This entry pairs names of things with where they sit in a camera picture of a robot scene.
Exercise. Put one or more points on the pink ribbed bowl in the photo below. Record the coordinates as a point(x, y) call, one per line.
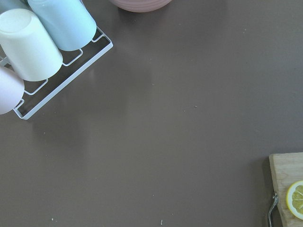
point(140, 6)

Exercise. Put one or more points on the light blue plastic cup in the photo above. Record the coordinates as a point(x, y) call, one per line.
point(68, 22)

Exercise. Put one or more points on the cream plastic cup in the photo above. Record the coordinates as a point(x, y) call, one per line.
point(28, 46)

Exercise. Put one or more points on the pink plastic cup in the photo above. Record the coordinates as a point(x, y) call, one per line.
point(11, 90)

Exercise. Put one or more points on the wooden cutting board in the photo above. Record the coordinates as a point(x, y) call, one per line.
point(286, 169)

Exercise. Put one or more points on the white wire cup rack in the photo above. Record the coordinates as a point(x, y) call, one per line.
point(38, 93)

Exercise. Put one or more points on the lemon slice near handle top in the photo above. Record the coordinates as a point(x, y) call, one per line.
point(294, 199)

